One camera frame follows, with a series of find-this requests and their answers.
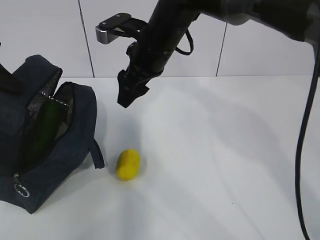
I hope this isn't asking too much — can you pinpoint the yellow lemon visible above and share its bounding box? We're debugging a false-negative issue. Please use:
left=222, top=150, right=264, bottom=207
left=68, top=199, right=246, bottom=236
left=116, top=148, right=141, bottom=181

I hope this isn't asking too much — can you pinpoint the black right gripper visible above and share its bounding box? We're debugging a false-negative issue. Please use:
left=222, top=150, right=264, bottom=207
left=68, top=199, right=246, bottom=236
left=117, top=41, right=165, bottom=108

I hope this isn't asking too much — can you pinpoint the dark navy fabric lunch bag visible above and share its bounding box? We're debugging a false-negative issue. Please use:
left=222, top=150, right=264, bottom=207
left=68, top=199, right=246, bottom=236
left=0, top=55, right=105, bottom=214

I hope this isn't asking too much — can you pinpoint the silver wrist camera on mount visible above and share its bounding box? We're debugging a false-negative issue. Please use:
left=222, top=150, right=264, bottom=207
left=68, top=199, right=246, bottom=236
left=95, top=12, right=147, bottom=45

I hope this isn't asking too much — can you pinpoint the silver zipper pull ring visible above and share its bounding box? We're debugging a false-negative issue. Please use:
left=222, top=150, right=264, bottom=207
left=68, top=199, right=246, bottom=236
left=13, top=173, right=30, bottom=198

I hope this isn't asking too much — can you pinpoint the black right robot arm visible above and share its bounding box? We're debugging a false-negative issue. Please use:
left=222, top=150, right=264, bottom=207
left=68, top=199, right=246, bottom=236
left=115, top=0, right=320, bottom=108

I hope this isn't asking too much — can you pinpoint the green cucumber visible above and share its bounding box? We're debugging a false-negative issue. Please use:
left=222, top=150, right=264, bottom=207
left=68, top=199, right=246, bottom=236
left=20, top=99, right=65, bottom=169

